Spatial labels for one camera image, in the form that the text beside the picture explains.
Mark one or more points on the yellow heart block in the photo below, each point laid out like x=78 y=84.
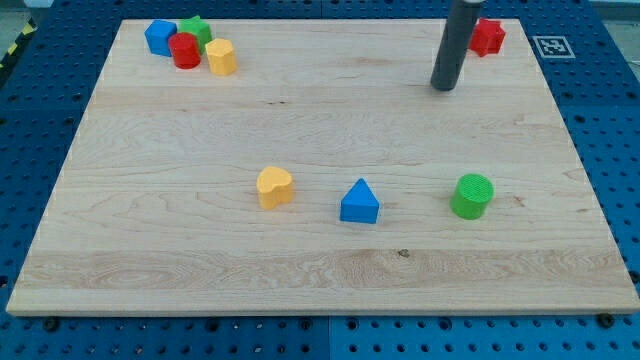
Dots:
x=275 y=186

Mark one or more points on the green star block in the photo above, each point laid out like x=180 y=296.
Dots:
x=197 y=27

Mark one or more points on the red star block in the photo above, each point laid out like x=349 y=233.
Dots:
x=487 y=37

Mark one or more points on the wooden board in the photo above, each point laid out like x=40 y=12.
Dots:
x=156 y=211

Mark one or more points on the blue triangle block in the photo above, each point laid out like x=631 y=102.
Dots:
x=359 y=205

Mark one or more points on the green cylinder block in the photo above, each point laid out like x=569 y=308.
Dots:
x=472 y=194

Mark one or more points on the yellow hexagon block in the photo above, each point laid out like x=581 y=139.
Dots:
x=221 y=56

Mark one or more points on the red cylinder block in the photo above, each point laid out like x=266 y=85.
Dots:
x=184 y=50

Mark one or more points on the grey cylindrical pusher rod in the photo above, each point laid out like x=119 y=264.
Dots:
x=456 y=37

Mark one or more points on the blue cube block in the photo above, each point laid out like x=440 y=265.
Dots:
x=157 y=35

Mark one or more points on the white fiducial marker tag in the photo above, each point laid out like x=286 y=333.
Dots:
x=553 y=47

